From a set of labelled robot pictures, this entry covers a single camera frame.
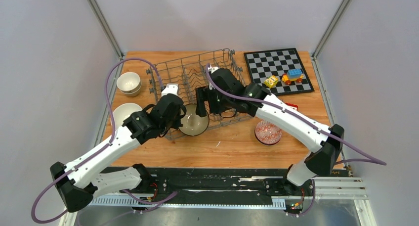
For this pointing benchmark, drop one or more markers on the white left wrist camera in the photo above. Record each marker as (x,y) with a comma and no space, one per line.
(170,89)

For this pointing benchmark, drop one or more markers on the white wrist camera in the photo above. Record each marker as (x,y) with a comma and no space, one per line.
(212,69)
(170,89)

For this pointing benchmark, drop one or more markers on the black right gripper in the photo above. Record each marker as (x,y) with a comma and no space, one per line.
(203,94)

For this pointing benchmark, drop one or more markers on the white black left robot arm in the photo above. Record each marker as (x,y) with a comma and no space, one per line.
(82,180)

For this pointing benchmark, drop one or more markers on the beige bowl with flower sprig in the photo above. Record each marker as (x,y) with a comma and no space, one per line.
(128,82)

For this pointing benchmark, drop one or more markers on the toy brick car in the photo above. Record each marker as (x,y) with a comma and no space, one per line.
(292,75)

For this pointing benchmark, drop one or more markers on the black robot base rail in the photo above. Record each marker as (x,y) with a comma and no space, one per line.
(222,187)

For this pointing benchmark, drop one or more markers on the black white chessboard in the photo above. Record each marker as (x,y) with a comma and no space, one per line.
(264,64)

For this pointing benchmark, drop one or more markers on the yellow owl toy block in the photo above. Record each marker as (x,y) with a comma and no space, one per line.
(271,81)

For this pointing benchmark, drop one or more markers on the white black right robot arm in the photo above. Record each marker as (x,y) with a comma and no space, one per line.
(324,143)

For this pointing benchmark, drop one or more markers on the blue white zigzag bowl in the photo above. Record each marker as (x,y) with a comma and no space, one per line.
(267,133)

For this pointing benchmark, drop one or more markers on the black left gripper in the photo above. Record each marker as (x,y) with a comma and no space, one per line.
(177,122)

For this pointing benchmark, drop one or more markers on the grey wire dish rack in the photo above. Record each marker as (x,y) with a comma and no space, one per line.
(188,72)

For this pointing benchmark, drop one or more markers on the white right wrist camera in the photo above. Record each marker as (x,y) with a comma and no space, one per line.
(212,69)

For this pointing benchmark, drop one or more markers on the teal bowl with orange flower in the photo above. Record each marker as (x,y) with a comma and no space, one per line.
(124,111)

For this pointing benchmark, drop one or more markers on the red toy house block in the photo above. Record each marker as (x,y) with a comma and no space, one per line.
(294,107)

